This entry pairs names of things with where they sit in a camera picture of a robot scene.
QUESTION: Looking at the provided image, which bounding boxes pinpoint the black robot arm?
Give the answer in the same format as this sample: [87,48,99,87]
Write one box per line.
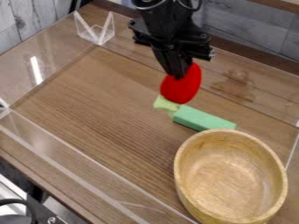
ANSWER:
[127,0,213,80]

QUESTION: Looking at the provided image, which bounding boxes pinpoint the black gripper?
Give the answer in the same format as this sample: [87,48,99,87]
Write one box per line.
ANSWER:
[127,7,213,80]

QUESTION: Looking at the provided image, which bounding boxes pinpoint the black cable bottom left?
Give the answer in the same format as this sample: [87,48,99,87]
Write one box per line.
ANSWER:
[0,198,38,224]

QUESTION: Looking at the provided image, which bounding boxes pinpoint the wooden bowl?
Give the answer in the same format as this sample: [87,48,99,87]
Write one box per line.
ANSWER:
[173,129,288,224]

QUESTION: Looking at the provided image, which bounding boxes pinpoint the red plush fruit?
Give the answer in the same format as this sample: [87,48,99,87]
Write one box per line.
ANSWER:
[152,62,202,117]

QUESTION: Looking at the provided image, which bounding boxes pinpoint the black metal bracket bottom left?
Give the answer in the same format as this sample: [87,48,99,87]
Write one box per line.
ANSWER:
[25,195,66,224]

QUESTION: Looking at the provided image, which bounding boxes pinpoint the green foam block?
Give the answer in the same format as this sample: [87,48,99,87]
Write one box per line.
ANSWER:
[172,105,237,131]

